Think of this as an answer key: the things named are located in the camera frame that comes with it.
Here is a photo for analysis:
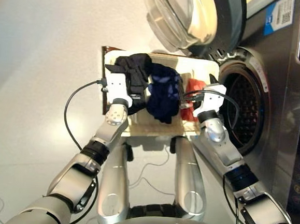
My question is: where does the red garment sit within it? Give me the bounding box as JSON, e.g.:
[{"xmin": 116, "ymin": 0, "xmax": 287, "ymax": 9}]
[{"xmin": 179, "ymin": 77, "xmax": 208, "ymax": 124}]

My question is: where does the black garment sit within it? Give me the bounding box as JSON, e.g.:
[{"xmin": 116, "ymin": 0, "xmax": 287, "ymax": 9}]
[{"xmin": 101, "ymin": 50, "xmax": 153, "ymax": 117}]

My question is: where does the navy blue garment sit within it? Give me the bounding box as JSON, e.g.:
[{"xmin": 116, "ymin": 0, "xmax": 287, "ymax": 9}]
[{"xmin": 144, "ymin": 62, "xmax": 185, "ymax": 125}]

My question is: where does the pale woven laundry basket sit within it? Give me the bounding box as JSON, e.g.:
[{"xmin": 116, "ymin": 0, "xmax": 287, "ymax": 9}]
[{"xmin": 97, "ymin": 48, "xmax": 221, "ymax": 143}]

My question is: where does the grey washing machine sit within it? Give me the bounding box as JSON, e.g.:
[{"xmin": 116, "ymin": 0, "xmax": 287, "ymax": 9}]
[{"xmin": 183, "ymin": 0, "xmax": 300, "ymax": 224}]

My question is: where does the round glass washer door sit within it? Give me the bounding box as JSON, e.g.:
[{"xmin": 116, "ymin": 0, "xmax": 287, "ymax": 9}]
[{"xmin": 138, "ymin": 0, "xmax": 249, "ymax": 60}]

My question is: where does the silver robot leg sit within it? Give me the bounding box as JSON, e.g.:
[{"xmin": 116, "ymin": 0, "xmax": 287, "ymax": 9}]
[
  {"xmin": 169, "ymin": 136, "xmax": 212, "ymax": 222},
  {"xmin": 95, "ymin": 136, "xmax": 135, "ymax": 224}
]

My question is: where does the blue white washer sticker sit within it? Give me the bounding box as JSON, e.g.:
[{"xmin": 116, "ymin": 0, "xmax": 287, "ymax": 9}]
[{"xmin": 262, "ymin": 0, "xmax": 296, "ymax": 38}]

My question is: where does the black robot hip joint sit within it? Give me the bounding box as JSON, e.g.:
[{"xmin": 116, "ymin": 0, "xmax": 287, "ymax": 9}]
[{"xmin": 128, "ymin": 201, "xmax": 177, "ymax": 221}]

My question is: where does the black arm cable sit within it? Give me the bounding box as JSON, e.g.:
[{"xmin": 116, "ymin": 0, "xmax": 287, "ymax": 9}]
[
  {"xmin": 174, "ymin": 88, "xmax": 251, "ymax": 224},
  {"xmin": 54, "ymin": 76, "xmax": 109, "ymax": 224}
]

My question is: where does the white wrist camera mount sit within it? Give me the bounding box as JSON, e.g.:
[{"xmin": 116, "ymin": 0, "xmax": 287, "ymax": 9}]
[
  {"xmin": 102, "ymin": 72, "xmax": 135, "ymax": 108},
  {"xmin": 192, "ymin": 81, "xmax": 227, "ymax": 121}
]

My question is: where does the thin grey floor cable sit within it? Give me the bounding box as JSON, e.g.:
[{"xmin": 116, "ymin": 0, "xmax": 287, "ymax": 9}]
[{"xmin": 127, "ymin": 141, "xmax": 180, "ymax": 197}]

